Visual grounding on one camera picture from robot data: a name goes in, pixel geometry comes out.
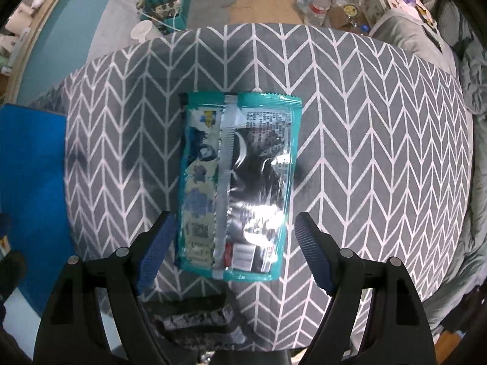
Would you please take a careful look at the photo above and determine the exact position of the grey bed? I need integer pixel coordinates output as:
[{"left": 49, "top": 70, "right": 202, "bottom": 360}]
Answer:
[{"left": 371, "top": 8, "right": 487, "bottom": 335}]

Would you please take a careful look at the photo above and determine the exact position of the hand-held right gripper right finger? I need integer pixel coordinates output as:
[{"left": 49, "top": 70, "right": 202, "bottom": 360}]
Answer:
[{"left": 295, "top": 211, "right": 438, "bottom": 365}]

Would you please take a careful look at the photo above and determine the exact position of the grey-green blanket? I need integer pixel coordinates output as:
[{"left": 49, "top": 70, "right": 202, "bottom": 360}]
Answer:
[{"left": 422, "top": 0, "right": 487, "bottom": 115}]

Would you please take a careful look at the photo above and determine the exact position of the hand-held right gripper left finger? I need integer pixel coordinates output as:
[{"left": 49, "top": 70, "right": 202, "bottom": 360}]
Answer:
[{"left": 32, "top": 211, "right": 177, "bottom": 365}]

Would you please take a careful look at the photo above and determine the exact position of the clear plastic bottle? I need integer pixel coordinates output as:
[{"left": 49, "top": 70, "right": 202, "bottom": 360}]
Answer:
[{"left": 304, "top": 0, "right": 331, "bottom": 25}]

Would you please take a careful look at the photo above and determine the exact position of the teal snack packet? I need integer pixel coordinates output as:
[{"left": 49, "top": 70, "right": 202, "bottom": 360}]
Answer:
[{"left": 177, "top": 91, "right": 303, "bottom": 283}]

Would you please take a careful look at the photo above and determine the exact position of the teal storage basket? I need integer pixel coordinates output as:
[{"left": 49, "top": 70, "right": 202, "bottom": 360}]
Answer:
[{"left": 146, "top": 0, "right": 189, "bottom": 31}]

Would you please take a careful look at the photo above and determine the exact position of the cardboard box with blue flap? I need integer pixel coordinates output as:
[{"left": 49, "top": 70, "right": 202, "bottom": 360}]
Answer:
[{"left": 0, "top": 103, "right": 77, "bottom": 318}]

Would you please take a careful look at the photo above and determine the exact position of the white plastic jug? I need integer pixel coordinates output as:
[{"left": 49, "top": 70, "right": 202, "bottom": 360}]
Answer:
[{"left": 131, "top": 19, "right": 164, "bottom": 42}]

